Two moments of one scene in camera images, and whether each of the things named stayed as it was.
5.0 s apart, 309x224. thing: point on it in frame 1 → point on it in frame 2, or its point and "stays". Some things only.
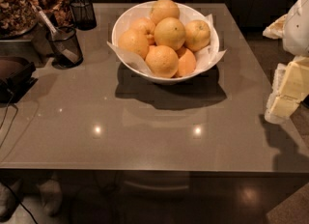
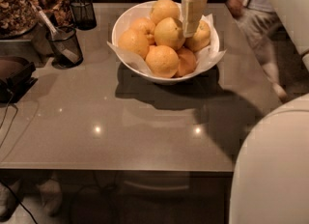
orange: (186, 63) stays
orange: (170, 33) stays
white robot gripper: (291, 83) → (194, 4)
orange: (148, 26) stays
